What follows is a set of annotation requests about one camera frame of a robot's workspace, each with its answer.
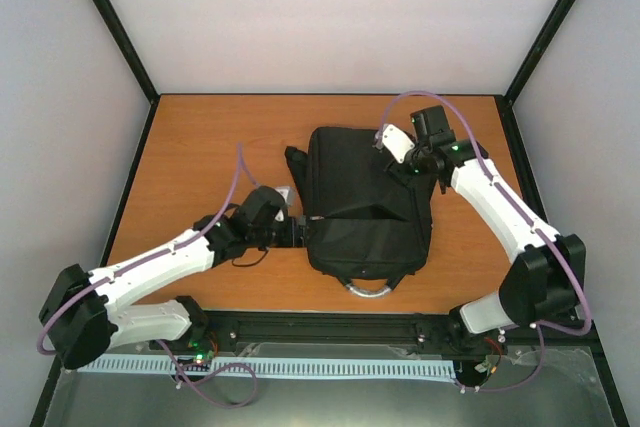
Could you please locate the black student backpack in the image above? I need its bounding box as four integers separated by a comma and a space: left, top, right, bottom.
284, 126, 435, 299

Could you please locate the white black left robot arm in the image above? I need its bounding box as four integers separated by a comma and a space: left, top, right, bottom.
39, 186, 294, 370

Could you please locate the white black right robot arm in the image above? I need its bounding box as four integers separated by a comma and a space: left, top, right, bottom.
376, 106, 593, 337

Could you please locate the small green lit circuit board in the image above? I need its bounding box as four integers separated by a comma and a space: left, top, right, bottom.
190, 339, 218, 364

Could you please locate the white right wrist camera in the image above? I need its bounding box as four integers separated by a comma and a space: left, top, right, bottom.
374, 123, 416, 164

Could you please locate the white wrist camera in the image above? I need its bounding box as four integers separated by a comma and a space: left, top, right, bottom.
374, 123, 416, 164
275, 186, 295, 222

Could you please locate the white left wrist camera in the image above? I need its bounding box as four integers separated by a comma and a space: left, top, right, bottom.
275, 186, 295, 222

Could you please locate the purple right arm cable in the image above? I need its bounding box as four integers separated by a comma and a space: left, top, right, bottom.
379, 90, 594, 396

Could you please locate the light blue cable duct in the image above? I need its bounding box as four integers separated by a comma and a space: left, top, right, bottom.
79, 354, 455, 382

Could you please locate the black right frame post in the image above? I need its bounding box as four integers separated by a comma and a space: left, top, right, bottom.
503, 0, 609, 101

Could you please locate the black frame post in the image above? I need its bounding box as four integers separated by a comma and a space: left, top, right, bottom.
62, 0, 161, 104
503, 0, 609, 101

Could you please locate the black left frame post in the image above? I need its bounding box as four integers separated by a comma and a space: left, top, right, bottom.
62, 0, 161, 104

